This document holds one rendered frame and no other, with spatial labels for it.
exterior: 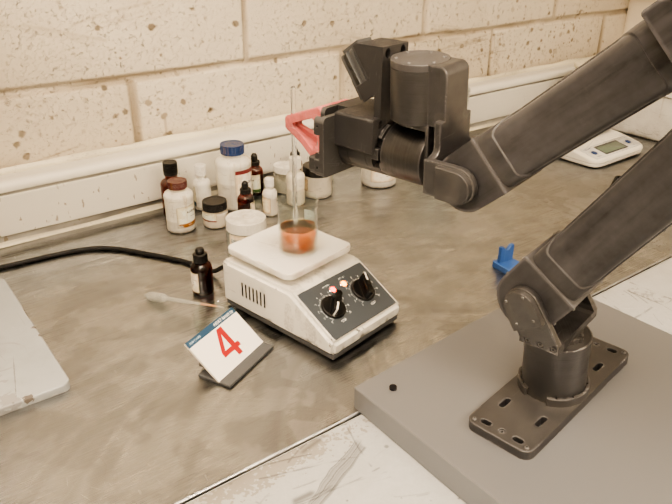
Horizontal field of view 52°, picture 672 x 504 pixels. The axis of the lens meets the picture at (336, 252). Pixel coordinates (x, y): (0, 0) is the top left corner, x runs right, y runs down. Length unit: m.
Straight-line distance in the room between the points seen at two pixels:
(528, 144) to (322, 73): 0.86
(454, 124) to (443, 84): 0.04
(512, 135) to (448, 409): 0.28
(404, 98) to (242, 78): 0.69
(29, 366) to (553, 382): 0.57
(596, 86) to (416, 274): 0.52
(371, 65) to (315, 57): 0.71
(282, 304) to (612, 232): 0.41
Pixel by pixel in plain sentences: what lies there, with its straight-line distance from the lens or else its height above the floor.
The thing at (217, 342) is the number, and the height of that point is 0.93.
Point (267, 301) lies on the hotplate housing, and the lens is 0.86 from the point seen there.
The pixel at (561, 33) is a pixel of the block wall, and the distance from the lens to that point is 1.96.
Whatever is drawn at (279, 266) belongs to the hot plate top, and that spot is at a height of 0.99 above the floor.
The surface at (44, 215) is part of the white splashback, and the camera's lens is 1.19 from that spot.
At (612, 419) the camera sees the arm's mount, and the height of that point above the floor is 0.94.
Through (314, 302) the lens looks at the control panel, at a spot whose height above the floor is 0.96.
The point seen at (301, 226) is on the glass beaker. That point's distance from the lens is 0.84.
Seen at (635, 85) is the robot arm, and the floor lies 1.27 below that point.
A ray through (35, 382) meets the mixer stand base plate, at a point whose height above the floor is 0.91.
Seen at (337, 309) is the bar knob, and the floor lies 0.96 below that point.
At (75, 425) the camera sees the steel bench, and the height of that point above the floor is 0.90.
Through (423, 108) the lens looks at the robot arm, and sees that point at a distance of 0.66.
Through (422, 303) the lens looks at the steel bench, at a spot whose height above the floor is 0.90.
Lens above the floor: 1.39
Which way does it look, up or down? 27 degrees down
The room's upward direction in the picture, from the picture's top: straight up
